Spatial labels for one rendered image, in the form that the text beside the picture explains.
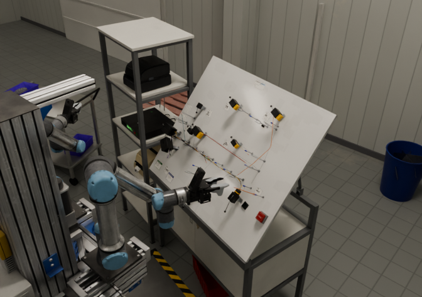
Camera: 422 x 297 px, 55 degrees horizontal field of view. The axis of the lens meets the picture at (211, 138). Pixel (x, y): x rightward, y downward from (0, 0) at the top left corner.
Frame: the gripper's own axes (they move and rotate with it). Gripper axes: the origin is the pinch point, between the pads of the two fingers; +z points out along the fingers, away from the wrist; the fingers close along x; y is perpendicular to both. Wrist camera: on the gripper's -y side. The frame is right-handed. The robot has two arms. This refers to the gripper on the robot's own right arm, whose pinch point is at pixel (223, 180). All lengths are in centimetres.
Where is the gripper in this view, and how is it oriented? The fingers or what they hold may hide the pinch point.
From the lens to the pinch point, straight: 197.6
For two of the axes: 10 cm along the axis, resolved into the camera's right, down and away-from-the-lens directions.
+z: 9.2, -2.0, 3.3
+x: 3.8, 3.7, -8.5
